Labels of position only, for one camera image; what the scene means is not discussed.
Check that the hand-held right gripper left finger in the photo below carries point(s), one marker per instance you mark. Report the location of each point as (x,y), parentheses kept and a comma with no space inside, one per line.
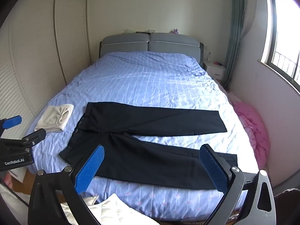
(90,168)

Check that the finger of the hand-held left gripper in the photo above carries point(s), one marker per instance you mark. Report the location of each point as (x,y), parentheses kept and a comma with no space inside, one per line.
(35,136)
(11,121)

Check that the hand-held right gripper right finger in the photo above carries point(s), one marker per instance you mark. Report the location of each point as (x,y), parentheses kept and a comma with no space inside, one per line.
(214,171)

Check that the black pants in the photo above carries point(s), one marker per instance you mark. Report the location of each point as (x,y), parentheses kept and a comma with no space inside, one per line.
(140,119)

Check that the person's left hand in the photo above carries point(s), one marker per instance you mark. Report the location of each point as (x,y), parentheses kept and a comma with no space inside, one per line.
(9,180)

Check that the folded white cloth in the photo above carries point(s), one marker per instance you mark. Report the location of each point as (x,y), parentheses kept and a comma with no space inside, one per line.
(55,118)

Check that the white quilted cloth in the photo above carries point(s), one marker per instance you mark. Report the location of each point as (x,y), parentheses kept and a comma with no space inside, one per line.
(110,211)

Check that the pink blanket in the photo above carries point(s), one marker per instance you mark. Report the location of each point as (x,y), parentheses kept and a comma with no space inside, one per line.
(253,126)

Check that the cream louvered wardrobe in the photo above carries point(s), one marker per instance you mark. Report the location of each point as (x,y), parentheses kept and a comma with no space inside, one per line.
(35,51)

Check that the dark brown furniture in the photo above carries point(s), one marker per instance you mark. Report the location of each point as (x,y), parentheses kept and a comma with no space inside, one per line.
(288,199)

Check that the white nightstand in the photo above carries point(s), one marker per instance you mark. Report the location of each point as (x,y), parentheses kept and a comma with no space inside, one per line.
(216,71)

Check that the blue floral bed sheet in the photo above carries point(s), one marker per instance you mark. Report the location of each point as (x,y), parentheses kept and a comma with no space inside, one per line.
(145,82)

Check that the small red item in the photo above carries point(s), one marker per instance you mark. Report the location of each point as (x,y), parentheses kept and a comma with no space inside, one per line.
(218,63)

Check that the grey padded headboard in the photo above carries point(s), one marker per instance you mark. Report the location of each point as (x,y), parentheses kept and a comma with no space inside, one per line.
(173,44)

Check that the green curtain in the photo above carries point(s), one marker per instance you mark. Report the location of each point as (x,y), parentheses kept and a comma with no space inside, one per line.
(235,28)

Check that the small purple toy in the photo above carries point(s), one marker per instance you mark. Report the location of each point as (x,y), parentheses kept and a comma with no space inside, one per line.
(175,31)

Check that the dark flat book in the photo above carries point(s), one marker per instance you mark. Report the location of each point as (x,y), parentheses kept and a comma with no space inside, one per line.
(141,32)

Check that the window with dark frame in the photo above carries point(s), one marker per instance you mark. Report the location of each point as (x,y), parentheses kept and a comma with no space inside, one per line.
(283,39)

